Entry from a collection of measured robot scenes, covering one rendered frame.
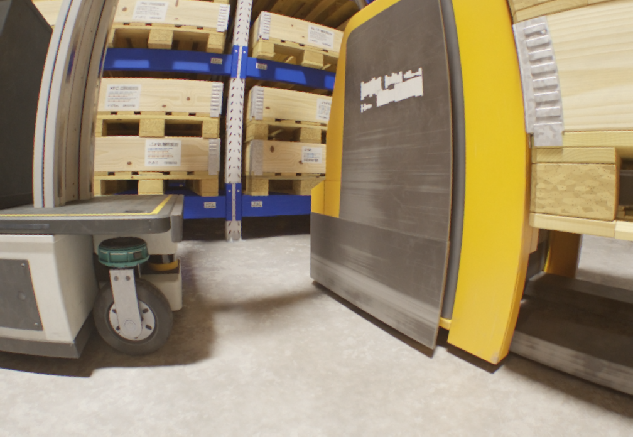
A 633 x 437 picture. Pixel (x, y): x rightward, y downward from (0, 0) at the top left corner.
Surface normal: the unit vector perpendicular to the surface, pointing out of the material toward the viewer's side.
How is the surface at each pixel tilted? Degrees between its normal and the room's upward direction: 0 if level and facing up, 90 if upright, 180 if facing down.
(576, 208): 90
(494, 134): 90
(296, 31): 90
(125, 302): 90
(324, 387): 0
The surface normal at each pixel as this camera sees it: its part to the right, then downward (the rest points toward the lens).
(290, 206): 0.47, 0.07
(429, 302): -0.88, 0.02
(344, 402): 0.02, -1.00
